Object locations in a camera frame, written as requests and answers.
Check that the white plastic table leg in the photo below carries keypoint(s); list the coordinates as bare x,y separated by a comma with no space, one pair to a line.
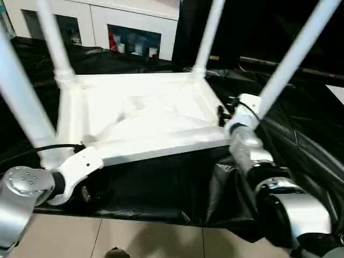
207,40
27,102
57,48
295,48

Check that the white plastic table top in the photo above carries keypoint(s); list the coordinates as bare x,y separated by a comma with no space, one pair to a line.
147,121

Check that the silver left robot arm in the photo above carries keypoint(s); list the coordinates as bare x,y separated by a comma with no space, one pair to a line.
18,193

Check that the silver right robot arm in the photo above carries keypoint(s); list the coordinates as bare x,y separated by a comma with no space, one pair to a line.
247,150

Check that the dark metal rod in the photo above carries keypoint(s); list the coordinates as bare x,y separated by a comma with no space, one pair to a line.
258,61

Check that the black table mat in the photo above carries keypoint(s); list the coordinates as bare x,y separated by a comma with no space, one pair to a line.
161,188

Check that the black backdrop cloth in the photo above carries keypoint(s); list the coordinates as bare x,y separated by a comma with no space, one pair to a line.
255,27

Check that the white flat board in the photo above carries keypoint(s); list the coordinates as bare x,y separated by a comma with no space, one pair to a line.
337,92

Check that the white glass-door cabinet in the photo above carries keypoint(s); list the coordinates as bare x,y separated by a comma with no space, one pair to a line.
134,13

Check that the grey window curtain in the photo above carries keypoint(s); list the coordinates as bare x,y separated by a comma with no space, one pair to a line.
5,18

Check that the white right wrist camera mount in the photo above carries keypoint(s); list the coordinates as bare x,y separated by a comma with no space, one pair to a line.
247,100

